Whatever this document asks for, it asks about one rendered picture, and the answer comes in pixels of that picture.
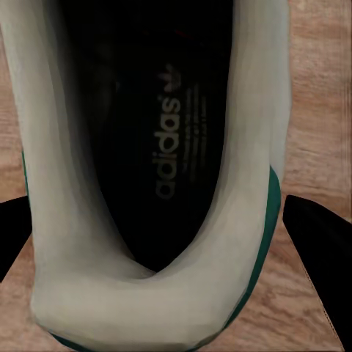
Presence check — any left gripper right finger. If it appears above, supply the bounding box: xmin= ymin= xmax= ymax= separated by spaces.
xmin=283 ymin=195 xmax=352 ymax=352

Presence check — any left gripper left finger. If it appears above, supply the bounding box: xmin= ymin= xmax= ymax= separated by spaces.
xmin=0 ymin=195 xmax=32 ymax=283

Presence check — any gym shoe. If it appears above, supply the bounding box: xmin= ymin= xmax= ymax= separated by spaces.
xmin=0 ymin=0 xmax=292 ymax=352

